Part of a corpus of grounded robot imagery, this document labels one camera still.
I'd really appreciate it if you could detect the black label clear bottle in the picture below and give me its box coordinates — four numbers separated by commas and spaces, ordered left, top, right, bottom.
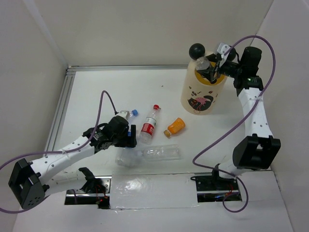
195, 56, 211, 71

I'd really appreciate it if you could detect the blue label white cap bottle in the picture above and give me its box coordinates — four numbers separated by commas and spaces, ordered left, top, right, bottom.
115, 130, 139, 168

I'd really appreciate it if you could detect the orange juice bottle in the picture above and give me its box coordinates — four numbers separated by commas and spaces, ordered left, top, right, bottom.
164, 118, 186, 138

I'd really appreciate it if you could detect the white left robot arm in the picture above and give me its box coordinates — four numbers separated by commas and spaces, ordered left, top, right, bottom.
8, 116, 137, 210

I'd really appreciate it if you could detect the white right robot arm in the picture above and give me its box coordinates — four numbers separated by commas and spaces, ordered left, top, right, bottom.
211, 43, 281, 189

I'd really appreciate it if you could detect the cream bin with black ears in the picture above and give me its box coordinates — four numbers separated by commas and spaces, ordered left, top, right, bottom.
181, 43, 236, 115

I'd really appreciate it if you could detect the red label red cap bottle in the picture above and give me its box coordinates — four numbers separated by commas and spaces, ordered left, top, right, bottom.
139, 104, 161, 145

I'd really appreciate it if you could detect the crushed blue cap water bottle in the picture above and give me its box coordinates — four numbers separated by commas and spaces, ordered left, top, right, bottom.
127, 109, 139, 122

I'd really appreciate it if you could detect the clear unlabelled plastic bottle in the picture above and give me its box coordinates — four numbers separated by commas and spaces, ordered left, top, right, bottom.
136, 145, 181, 161

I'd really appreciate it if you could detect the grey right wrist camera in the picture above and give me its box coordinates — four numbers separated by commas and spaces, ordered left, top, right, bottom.
214, 42, 231, 57

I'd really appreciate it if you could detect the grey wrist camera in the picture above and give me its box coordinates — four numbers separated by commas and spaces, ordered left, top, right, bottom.
116, 110, 130, 121
214, 42, 231, 57

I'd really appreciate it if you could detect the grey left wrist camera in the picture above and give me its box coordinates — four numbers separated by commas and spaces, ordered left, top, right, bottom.
116, 110, 130, 121

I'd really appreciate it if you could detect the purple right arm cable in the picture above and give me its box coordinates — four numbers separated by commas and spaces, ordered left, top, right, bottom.
192, 35, 276, 213

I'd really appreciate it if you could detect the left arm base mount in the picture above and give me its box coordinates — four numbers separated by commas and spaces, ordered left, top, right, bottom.
64, 167, 112, 209

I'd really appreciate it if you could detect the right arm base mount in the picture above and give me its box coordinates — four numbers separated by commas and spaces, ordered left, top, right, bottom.
190, 174, 242, 203

